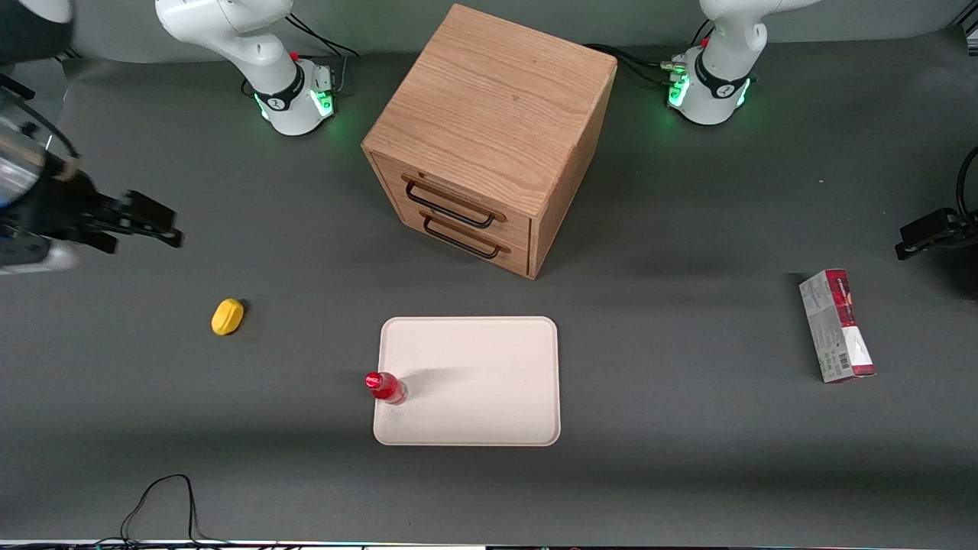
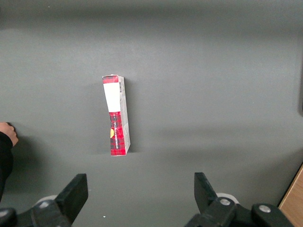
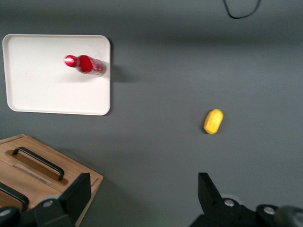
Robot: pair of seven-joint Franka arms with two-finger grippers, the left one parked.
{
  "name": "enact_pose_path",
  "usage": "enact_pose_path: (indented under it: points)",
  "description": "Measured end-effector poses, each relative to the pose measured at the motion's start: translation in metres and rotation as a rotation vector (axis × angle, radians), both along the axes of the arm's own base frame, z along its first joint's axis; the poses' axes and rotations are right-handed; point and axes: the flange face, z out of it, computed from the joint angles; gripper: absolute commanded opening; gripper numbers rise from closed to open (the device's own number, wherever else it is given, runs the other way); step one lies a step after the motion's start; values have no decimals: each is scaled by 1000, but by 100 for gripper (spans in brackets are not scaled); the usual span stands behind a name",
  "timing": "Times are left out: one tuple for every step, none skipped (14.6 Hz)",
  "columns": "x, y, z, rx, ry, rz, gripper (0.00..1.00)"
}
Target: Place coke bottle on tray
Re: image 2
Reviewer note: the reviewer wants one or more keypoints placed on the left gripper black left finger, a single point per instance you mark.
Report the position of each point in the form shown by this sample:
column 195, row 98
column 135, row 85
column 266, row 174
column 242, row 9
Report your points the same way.
column 68, row 201

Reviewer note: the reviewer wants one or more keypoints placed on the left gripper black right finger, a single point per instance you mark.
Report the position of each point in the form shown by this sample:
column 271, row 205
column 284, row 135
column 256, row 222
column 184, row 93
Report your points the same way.
column 208, row 203

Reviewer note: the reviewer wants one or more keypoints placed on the black sleeved forearm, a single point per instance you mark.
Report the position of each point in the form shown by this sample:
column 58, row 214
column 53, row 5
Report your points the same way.
column 4, row 156

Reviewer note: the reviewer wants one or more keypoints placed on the person's bare hand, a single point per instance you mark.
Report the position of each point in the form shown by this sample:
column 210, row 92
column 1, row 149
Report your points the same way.
column 9, row 133

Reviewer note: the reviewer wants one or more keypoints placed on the oak wooden drawer cabinet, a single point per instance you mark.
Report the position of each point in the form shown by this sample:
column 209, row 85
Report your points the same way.
column 294, row 201

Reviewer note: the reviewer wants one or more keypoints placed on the red plaid cardboard box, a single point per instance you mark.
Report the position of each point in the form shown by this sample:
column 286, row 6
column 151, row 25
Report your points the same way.
column 113, row 99

